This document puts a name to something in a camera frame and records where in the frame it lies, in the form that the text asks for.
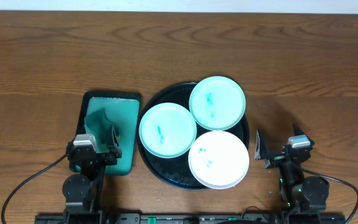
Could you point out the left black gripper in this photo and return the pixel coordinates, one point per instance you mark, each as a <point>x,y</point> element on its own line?
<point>97,157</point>

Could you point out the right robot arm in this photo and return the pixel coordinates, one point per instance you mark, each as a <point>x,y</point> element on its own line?
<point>305,196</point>

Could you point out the light green plate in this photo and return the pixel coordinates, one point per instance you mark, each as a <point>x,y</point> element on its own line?
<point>217,103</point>
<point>167,130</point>

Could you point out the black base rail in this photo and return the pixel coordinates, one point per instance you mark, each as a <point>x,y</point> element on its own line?
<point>135,218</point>

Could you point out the green yellow sponge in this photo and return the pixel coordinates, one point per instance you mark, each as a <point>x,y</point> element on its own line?
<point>97,123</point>

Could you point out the white plate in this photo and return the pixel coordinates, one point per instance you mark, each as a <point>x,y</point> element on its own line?
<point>218,160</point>

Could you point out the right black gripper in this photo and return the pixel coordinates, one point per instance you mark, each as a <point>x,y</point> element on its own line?
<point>278,158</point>

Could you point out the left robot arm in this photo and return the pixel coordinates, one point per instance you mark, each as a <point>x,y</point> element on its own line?
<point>83,190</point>

